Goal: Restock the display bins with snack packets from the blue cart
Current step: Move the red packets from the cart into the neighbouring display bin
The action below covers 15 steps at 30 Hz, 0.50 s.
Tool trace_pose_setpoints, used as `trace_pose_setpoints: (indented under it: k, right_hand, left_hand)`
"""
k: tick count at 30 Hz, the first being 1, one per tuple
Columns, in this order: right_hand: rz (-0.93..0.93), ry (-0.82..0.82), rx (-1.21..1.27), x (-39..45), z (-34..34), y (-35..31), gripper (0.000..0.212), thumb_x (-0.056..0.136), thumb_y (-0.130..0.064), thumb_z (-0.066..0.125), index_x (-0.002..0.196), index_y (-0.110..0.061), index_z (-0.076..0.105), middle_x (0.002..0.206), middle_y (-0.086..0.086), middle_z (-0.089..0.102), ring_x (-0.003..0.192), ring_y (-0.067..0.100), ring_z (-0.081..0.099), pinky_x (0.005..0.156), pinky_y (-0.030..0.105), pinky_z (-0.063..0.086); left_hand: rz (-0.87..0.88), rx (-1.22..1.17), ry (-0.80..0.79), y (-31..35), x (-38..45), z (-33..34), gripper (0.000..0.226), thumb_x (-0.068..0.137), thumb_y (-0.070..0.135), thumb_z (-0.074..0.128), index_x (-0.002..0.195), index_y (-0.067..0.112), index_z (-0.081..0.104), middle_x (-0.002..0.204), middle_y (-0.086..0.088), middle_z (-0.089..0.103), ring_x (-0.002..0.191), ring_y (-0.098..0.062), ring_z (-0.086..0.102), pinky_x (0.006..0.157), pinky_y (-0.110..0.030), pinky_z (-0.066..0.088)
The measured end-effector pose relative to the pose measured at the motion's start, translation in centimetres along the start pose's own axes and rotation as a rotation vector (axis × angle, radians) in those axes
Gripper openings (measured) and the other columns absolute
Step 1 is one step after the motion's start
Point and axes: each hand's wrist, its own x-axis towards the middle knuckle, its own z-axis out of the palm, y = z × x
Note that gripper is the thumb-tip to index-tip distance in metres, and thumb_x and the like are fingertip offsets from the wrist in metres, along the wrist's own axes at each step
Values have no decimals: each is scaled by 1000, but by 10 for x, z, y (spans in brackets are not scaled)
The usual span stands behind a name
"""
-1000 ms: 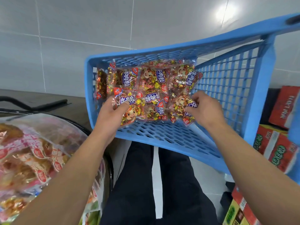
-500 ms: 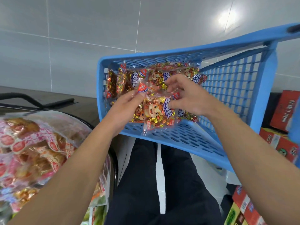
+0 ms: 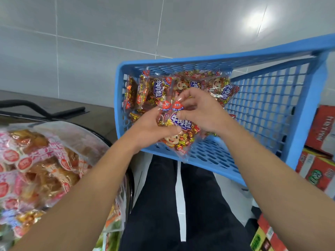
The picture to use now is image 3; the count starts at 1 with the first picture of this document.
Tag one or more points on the person's right hand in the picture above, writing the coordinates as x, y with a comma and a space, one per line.
207, 112

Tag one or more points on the clear acrylic snack shelves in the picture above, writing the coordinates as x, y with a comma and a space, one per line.
89, 138

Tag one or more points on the person's left hand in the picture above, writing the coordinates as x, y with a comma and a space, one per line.
149, 130

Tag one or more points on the person's black clothing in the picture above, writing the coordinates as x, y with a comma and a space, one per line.
157, 211

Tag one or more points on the blue plastic shopping basket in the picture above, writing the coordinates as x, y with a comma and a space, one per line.
298, 112

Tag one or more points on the pile of pink-label meat packets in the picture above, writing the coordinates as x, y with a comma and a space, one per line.
36, 175

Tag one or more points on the person's right forearm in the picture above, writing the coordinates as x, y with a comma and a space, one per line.
282, 190

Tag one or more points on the handful of red snack packets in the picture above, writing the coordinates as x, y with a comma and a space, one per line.
180, 128

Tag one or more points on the black pole rod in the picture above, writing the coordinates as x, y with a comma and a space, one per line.
36, 108

